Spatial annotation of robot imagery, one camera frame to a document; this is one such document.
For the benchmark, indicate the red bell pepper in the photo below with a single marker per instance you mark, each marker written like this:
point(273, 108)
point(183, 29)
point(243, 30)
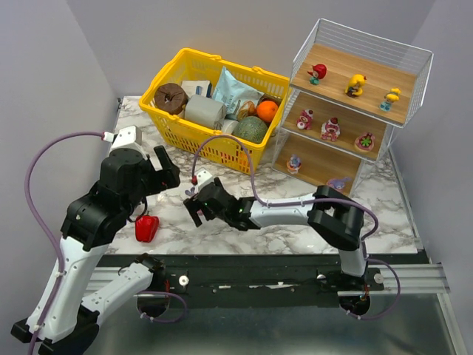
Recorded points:
point(146, 227)

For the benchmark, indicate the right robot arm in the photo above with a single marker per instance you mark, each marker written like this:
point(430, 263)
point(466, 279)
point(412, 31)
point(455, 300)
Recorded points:
point(335, 218)

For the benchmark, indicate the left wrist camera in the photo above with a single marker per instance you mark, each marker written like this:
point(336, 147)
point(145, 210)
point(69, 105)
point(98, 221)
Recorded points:
point(127, 138)

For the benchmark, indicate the grey paper roll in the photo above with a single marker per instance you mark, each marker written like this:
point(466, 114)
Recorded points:
point(205, 112)

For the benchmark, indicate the yellow hair blue figure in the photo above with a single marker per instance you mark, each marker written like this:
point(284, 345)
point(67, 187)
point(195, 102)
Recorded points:
point(389, 99)

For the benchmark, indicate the pink bear with santa hat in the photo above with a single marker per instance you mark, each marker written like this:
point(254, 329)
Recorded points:
point(305, 119)

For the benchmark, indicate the pink strawberry cake toy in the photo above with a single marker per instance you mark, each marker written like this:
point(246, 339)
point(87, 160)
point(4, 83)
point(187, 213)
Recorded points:
point(365, 143)

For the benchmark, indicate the purple bunny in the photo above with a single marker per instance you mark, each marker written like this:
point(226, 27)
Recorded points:
point(294, 164)
point(191, 192)
point(342, 185)

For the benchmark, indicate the green melon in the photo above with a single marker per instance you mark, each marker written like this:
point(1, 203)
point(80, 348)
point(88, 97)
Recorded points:
point(251, 129)

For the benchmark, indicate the chocolate donut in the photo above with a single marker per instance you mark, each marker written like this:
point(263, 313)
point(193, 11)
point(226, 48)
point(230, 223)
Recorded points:
point(170, 98)

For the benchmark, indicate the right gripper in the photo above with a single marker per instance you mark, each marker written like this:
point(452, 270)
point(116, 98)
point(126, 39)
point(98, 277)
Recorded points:
point(202, 204)

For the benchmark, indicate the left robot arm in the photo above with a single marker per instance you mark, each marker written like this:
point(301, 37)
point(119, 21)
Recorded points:
point(66, 321)

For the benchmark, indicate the red cherry toy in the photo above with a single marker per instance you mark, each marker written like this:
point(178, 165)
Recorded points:
point(317, 73)

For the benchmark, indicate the yellow hair girl figure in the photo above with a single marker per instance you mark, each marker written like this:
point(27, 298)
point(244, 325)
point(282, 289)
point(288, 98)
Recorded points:
point(355, 86)

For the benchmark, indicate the white blue box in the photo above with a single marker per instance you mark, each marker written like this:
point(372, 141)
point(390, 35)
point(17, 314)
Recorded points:
point(202, 87)

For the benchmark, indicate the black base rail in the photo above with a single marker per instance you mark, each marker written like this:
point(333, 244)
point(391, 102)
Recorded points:
point(270, 281)

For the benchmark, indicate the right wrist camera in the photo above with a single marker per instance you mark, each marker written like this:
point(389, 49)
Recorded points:
point(201, 178)

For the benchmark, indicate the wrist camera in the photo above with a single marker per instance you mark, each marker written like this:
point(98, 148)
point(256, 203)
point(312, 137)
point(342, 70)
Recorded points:
point(127, 138)
point(201, 178)

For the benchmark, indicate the white cup in basket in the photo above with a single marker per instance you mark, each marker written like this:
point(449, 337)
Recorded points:
point(228, 126)

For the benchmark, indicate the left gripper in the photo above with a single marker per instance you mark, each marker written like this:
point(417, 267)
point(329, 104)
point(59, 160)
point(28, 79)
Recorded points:
point(162, 177)

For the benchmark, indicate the orange fruit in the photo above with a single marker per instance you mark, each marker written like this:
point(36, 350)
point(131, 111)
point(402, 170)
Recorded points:
point(266, 111)

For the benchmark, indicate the light blue chips bag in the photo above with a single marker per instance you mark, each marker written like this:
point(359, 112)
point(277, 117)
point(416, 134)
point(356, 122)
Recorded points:
point(233, 93)

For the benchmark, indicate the pink bear with strawberry cake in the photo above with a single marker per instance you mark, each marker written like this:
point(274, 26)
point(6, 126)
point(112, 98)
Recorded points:
point(330, 130)

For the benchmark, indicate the white wire wooden shelf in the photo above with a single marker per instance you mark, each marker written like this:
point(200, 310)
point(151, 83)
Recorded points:
point(346, 51)

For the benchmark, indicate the yellow plastic basket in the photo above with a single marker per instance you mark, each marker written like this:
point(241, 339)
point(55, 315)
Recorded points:
point(230, 151)

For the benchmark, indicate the brown bread pastry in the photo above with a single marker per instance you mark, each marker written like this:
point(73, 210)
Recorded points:
point(248, 108)

